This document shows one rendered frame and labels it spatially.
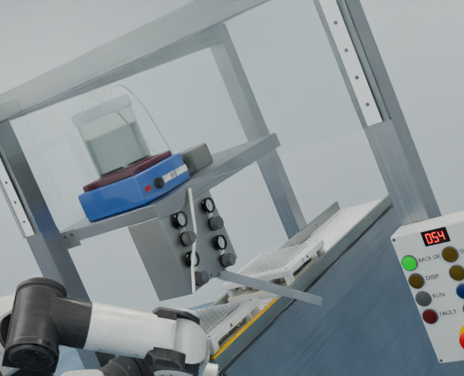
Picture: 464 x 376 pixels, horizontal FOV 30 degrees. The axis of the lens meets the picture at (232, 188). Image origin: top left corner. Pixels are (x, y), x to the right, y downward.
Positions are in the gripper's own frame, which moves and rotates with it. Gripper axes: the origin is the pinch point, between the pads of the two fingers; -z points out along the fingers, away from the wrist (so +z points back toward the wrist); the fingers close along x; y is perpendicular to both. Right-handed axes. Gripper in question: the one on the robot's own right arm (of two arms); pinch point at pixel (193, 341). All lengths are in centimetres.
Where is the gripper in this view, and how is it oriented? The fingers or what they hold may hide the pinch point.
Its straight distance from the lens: 219.3
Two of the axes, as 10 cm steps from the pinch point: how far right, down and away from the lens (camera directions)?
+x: 3.8, 9.1, 1.4
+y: 9.2, -3.8, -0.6
